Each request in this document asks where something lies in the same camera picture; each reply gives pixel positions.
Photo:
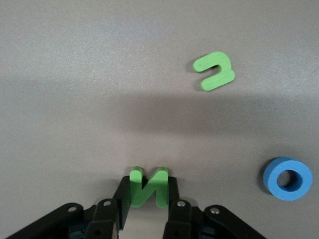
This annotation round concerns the blue letter O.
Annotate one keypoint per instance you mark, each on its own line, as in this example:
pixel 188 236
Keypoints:
pixel 270 179

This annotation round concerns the green letter U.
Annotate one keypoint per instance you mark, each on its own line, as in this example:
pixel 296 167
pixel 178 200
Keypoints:
pixel 224 74

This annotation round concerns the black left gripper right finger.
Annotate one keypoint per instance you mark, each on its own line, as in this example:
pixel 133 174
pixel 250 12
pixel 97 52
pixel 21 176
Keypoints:
pixel 179 221

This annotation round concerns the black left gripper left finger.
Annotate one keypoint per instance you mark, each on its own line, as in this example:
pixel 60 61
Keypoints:
pixel 102 219

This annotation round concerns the green letter N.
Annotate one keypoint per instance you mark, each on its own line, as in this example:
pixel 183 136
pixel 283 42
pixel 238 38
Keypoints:
pixel 162 189

